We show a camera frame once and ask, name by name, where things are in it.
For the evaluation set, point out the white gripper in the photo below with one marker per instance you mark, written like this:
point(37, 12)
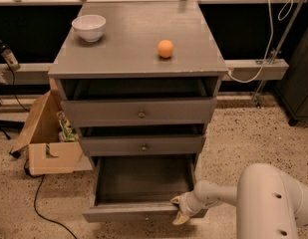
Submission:
point(184, 204)

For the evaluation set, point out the grey bottom drawer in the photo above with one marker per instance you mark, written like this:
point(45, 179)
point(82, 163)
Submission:
point(139, 187)

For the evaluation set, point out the grey drawer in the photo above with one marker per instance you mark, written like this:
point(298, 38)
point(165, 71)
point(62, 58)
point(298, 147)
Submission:
point(142, 145)
point(139, 112)
point(139, 187)

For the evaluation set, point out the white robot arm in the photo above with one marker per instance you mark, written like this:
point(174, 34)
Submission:
point(270, 204)

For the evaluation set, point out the grey middle drawer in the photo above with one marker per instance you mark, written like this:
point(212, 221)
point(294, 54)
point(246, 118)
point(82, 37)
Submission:
point(142, 145)

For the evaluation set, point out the grey drawer cabinet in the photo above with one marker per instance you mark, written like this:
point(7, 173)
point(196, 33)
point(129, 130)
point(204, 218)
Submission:
point(125, 64)

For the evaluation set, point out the grey top drawer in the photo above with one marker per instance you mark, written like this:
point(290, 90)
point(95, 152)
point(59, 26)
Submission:
point(139, 112)

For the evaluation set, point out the open cardboard box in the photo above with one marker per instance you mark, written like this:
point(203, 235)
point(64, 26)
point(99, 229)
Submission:
point(40, 137)

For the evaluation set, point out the green packet in box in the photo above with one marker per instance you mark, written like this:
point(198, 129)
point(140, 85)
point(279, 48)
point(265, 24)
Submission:
point(67, 133)

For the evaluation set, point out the orange fruit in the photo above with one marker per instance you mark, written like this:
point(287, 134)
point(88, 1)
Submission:
point(165, 48)

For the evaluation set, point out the dark grey side cabinet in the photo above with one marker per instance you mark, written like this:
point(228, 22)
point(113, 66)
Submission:
point(292, 90)

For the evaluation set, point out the white ceramic bowl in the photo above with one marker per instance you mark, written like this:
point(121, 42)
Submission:
point(90, 28)

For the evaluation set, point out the small labelled bottle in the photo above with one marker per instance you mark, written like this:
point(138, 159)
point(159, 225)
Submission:
point(9, 57)

